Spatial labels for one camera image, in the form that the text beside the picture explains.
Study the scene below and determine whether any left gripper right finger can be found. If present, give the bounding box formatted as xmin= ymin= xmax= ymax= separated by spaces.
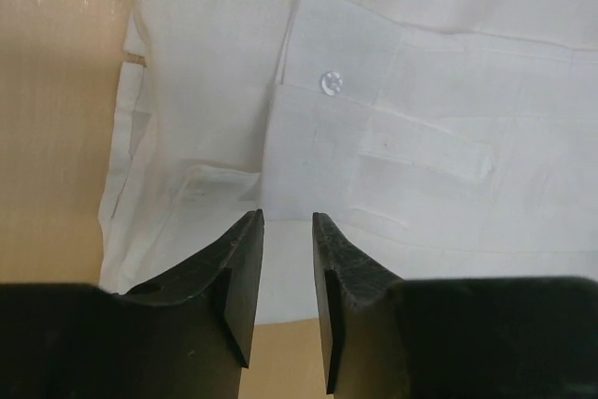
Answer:
xmin=312 ymin=213 xmax=597 ymax=398

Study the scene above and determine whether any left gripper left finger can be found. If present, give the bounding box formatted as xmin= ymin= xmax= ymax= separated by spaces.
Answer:
xmin=1 ymin=210 xmax=264 ymax=398

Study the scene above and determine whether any white long sleeve shirt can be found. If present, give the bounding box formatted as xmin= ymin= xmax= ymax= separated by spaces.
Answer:
xmin=99 ymin=0 xmax=597 ymax=323

